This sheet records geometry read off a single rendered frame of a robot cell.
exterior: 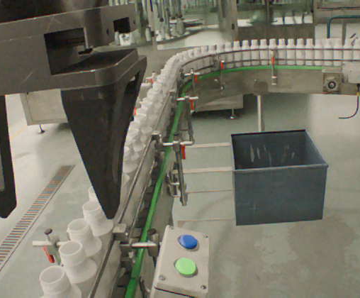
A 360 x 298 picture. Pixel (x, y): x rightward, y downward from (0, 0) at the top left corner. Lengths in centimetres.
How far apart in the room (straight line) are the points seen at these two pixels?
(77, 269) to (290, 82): 202
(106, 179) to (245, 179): 101
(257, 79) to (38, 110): 314
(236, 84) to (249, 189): 127
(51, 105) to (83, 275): 416
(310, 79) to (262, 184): 130
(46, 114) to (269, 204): 385
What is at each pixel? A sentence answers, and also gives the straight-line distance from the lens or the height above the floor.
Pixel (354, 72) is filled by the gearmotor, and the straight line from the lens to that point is 218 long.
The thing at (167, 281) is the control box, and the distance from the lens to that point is 53.
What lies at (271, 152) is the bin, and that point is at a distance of 146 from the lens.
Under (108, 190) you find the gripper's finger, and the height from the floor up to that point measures 141.
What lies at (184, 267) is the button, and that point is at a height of 112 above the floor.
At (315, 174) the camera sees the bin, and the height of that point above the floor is 92.
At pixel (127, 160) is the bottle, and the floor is 114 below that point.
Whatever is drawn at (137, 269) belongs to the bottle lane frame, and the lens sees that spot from 73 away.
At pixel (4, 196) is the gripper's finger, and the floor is 140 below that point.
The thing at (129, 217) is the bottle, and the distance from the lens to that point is 77.
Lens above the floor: 149
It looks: 24 degrees down
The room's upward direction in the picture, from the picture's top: 7 degrees counter-clockwise
